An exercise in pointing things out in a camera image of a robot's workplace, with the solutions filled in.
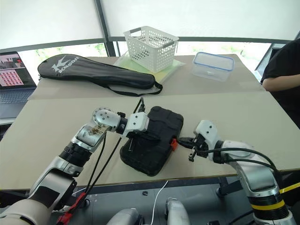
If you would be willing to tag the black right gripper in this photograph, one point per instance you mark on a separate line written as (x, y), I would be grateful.
(201, 144)

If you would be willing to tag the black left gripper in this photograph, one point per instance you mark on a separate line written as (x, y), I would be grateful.
(141, 135)

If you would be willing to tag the black plastic tool case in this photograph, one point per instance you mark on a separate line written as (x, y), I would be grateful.
(154, 154)

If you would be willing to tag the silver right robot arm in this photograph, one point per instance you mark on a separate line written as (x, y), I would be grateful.
(255, 173)

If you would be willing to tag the person's bare forearm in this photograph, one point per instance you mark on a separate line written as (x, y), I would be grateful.
(279, 84)

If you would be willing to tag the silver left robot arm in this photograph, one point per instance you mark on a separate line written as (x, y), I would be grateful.
(91, 136)

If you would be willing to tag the small black floor object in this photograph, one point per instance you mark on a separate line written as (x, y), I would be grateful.
(145, 193)

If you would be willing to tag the grey rounded shape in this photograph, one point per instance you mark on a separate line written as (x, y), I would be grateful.
(177, 212)
(124, 218)

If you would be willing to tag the pale green folder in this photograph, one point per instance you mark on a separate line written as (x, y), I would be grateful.
(164, 75)

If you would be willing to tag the clear container with blue rim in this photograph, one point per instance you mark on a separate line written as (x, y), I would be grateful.
(212, 68)

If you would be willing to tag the black racket bag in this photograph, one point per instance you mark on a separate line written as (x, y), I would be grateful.
(93, 72)

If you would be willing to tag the white perforated plastic basket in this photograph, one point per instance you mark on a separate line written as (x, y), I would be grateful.
(150, 50)

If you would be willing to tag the person in black shirt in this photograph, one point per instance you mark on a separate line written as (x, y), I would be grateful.
(283, 68)

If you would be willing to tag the open grey laptop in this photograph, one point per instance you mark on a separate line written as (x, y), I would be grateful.
(14, 77)

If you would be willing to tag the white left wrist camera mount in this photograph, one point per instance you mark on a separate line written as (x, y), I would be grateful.
(137, 122)

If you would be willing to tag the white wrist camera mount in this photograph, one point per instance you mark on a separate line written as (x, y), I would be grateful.
(137, 122)
(207, 129)

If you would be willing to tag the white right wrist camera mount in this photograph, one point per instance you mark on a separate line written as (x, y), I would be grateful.
(207, 129)

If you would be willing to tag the dark metal table frame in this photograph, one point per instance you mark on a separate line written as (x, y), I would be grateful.
(228, 186)

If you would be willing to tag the dark metal window frame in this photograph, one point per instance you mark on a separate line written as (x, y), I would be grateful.
(100, 23)

